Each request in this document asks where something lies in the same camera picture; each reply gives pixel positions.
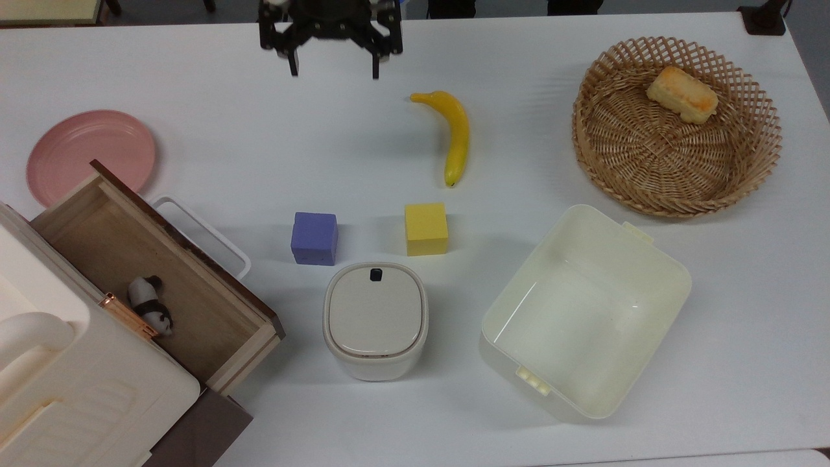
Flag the yellow toy banana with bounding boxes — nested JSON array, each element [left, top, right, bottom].
[[410, 91, 470, 188]]

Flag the toy bread loaf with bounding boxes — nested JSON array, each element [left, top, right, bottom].
[[646, 66, 719, 125]]

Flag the beige lidded mini bin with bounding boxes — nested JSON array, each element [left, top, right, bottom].
[[322, 261, 429, 382]]

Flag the yellow foam cube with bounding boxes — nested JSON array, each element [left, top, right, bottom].
[[405, 203, 449, 257]]

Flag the purple foam cube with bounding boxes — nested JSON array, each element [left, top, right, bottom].
[[290, 211, 339, 267]]

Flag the black white panda toy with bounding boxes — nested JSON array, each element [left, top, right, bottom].
[[127, 276, 174, 337]]

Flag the cream open plastic box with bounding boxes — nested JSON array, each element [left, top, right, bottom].
[[480, 204, 693, 422]]

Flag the pink plate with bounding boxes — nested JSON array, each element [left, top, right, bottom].
[[26, 110, 157, 207]]

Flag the cream plastic cabinet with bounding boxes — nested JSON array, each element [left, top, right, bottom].
[[0, 201, 202, 467]]

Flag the white drawer handle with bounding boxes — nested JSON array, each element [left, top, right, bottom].
[[150, 195, 252, 281]]

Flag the brown wooden drawer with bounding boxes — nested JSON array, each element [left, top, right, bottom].
[[30, 160, 286, 396]]

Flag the copper cabinet door handle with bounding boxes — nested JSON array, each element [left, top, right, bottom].
[[99, 293, 160, 339]]

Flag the woven wicker basket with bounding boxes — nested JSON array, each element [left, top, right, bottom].
[[572, 36, 783, 218]]

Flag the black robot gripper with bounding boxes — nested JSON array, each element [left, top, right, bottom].
[[259, 0, 403, 80]]

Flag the black stand base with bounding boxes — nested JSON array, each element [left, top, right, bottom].
[[738, 0, 790, 36]]

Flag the yellowish wooden table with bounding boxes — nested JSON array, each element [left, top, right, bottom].
[[0, 0, 106, 27]]

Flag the brown drawer housing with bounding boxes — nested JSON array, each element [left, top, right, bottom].
[[144, 386, 254, 467]]

